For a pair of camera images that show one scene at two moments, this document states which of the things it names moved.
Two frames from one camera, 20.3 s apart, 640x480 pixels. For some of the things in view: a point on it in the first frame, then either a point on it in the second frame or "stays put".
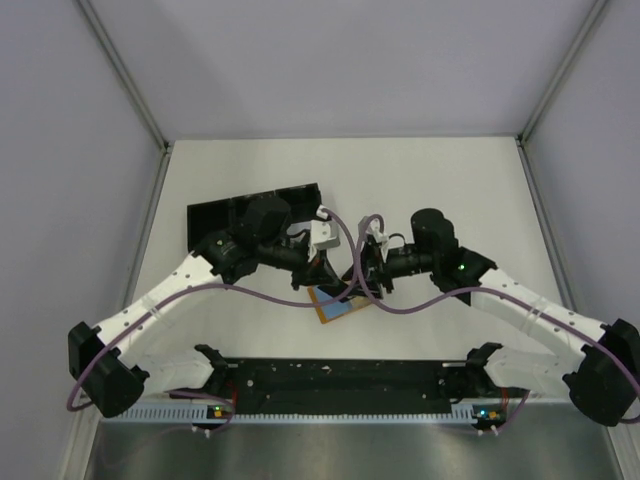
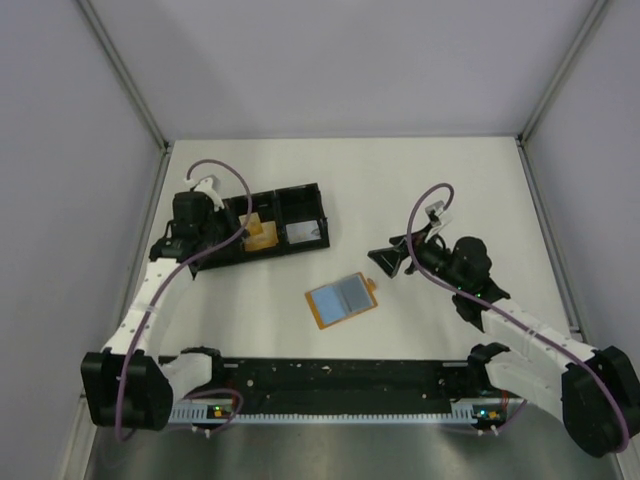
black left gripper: (316, 272) -> (225, 217)
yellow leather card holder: (330, 312) stays put
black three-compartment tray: (206, 219) stays put
